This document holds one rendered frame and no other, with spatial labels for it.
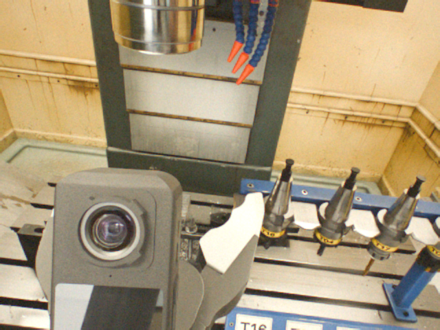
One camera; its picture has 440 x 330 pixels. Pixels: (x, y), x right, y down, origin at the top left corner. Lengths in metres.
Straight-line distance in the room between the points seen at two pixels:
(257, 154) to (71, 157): 1.05
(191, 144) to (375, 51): 0.88
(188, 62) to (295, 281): 0.74
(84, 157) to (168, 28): 1.40
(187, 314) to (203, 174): 1.16
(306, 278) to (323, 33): 1.00
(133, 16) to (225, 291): 0.45
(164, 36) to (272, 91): 0.66
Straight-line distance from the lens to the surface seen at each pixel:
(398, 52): 1.60
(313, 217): 0.61
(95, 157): 1.85
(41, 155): 1.95
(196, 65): 1.08
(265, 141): 1.24
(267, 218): 0.58
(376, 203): 0.69
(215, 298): 0.19
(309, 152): 1.72
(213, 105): 1.13
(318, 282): 0.93
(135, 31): 0.56
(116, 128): 1.32
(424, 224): 0.72
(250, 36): 0.58
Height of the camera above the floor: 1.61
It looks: 35 degrees down
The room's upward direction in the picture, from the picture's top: 7 degrees clockwise
